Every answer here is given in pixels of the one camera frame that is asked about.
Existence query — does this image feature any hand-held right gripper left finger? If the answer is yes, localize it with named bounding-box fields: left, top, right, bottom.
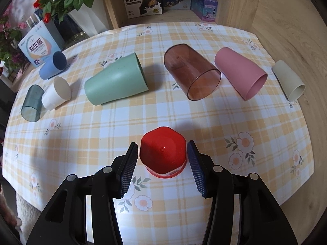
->
left=26, top=142, right=139, bottom=245

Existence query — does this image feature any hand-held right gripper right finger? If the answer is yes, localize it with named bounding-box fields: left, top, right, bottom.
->
left=187, top=140, right=299, bottom=245

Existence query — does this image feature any red cup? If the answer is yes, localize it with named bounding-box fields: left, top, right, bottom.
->
left=139, top=127, right=189, bottom=178

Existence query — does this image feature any green cup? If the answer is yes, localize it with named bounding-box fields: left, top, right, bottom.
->
left=84, top=52, right=149, bottom=106

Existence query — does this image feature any white cup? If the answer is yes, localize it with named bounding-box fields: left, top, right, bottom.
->
left=41, top=76, right=72, bottom=110

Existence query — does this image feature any brown transparent cup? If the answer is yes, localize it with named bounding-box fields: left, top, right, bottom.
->
left=164, top=44, right=222, bottom=101

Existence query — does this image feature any pink cup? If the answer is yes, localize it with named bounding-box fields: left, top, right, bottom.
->
left=214, top=47, right=268, bottom=101

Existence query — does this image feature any grey transparent cup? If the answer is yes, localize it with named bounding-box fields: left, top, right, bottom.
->
left=20, top=84, right=46, bottom=122

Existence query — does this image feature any blue cup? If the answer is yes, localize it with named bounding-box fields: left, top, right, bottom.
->
left=39, top=51, right=67, bottom=80

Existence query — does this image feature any beige cup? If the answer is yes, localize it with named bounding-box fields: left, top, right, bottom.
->
left=272, top=60, right=306, bottom=102

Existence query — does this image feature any white and blue box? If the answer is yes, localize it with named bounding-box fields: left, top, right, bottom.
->
left=17, top=20, right=65, bottom=68

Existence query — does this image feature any white vase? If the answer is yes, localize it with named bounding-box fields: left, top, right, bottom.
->
left=67, top=0, right=110, bottom=37

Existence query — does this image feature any purple box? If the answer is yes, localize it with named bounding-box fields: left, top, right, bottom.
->
left=191, top=0, right=219, bottom=22

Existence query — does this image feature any pink flower plant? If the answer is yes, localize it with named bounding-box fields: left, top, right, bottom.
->
left=0, top=6, right=29, bottom=74

